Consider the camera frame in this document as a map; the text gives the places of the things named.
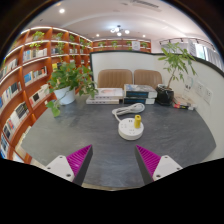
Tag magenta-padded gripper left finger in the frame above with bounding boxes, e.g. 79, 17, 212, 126
45, 144, 94, 187

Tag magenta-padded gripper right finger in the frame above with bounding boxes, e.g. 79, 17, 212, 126
134, 144, 184, 186

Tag yellow charger block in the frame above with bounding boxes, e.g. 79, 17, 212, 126
133, 114, 142, 130

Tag red spine book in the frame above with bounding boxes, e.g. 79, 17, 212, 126
172, 102, 196, 111

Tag beige cover book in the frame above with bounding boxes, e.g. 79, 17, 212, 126
173, 93, 198, 108

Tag money tree in black pot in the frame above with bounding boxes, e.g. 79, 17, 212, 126
155, 42, 198, 107

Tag pothos plant in white pot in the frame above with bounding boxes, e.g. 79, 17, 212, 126
45, 61, 99, 118

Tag dark blue spine book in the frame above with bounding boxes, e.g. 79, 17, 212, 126
123, 96, 156, 105

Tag thin white book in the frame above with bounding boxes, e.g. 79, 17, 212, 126
85, 96, 120, 105

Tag orange wooden bookshelf unit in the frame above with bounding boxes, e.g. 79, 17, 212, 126
0, 26, 153, 164

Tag thick dark cover book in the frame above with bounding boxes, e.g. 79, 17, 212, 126
123, 83, 158, 99

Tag clear plastic bottle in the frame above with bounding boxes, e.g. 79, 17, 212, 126
184, 75, 195, 93

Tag pale cover book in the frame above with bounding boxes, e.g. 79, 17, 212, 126
94, 87, 125, 100

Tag brown padded chair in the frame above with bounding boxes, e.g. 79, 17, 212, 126
133, 69, 163, 90
97, 68, 134, 89

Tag white window curtains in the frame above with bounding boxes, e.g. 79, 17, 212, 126
186, 38, 224, 71

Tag small white framed sign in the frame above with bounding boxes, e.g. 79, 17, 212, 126
131, 40, 141, 52

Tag ceiling chandelier lamp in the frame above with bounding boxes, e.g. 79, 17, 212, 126
110, 24, 131, 37

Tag recessed ceiling lights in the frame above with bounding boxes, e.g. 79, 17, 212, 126
57, 7, 141, 38

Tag ceiling air vent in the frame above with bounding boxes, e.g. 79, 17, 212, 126
129, 0, 163, 11

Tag coiled white power cable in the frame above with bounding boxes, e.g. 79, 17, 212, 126
111, 102, 146, 123

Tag white wall socket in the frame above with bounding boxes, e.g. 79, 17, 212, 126
203, 87, 214, 104
194, 81, 205, 98

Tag black track light rail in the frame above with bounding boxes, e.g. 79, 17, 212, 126
159, 37, 214, 51

